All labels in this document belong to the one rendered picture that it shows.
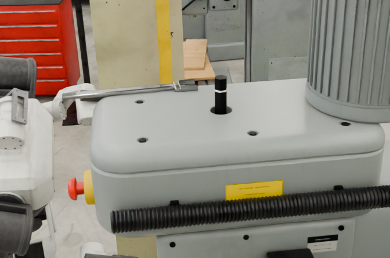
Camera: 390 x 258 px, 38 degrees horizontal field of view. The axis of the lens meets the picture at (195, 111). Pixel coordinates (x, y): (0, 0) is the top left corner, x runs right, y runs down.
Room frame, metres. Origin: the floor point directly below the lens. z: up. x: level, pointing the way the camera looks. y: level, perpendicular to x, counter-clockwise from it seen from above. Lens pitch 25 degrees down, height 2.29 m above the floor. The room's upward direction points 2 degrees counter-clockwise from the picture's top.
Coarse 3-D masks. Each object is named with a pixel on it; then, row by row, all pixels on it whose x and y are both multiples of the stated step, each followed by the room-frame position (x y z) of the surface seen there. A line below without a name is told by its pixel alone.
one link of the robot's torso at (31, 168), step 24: (0, 96) 1.34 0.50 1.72; (48, 120) 1.30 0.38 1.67; (24, 144) 1.21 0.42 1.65; (48, 144) 1.24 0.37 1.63; (0, 168) 1.15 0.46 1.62; (24, 168) 1.15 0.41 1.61; (48, 168) 1.19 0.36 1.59; (0, 192) 1.12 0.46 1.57; (24, 192) 1.13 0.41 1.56; (48, 192) 1.19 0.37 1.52
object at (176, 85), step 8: (184, 80) 0.98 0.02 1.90; (192, 80) 0.97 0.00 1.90; (120, 88) 0.95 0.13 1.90; (128, 88) 0.94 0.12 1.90; (136, 88) 0.94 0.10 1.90; (144, 88) 0.94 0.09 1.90; (152, 88) 0.94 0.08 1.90; (160, 88) 0.94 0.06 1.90; (168, 88) 0.95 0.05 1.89; (176, 88) 0.94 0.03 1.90; (184, 88) 0.94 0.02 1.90; (192, 88) 0.94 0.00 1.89; (64, 96) 0.92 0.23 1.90; (72, 96) 0.92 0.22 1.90; (80, 96) 0.92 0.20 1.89; (88, 96) 0.92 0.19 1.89; (96, 96) 0.93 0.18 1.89
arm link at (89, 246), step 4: (84, 244) 1.21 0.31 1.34; (88, 244) 1.21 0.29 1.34; (92, 244) 1.21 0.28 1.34; (96, 244) 1.21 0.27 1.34; (100, 244) 1.21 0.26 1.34; (80, 248) 1.21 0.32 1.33; (84, 248) 1.20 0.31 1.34; (88, 248) 1.19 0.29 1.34; (92, 248) 1.19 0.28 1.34; (96, 248) 1.20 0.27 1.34; (100, 248) 1.20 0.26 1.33; (80, 252) 1.20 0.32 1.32; (84, 252) 1.19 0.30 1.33; (88, 252) 1.18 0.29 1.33; (92, 252) 1.18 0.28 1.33; (96, 252) 1.19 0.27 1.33; (100, 252) 1.19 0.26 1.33; (80, 256) 1.19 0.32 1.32; (84, 256) 1.16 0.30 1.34; (88, 256) 1.14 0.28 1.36; (92, 256) 1.14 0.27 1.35; (96, 256) 1.15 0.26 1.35; (100, 256) 1.15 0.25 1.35; (104, 256) 1.15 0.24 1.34; (108, 256) 1.16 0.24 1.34; (112, 256) 1.16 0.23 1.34; (116, 256) 1.17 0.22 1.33; (120, 256) 1.20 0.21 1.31
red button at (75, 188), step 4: (72, 180) 0.83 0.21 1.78; (76, 180) 0.84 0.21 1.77; (68, 184) 0.82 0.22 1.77; (72, 184) 0.82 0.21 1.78; (76, 184) 0.83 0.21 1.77; (80, 184) 0.83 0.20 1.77; (68, 188) 0.82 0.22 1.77; (72, 188) 0.81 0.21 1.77; (76, 188) 0.82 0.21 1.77; (80, 188) 0.82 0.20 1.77; (68, 192) 0.82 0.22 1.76; (72, 192) 0.81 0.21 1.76; (76, 192) 0.82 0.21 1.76; (80, 192) 0.82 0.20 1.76; (72, 196) 0.81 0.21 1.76; (76, 196) 0.82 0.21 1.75
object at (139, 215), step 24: (312, 192) 0.73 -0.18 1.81; (336, 192) 0.72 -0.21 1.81; (360, 192) 0.72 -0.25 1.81; (384, 192) 0.72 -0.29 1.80; (120, 216) 0.68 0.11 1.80; (144, 216) 0.68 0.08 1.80; (168, 216) 0.68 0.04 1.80; (192, 216) 0.69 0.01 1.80; (216, 216) 0.69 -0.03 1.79; (240, 216) 0.69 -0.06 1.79; (264, 216) 0.70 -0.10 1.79; (288, 216) 0.70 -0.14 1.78
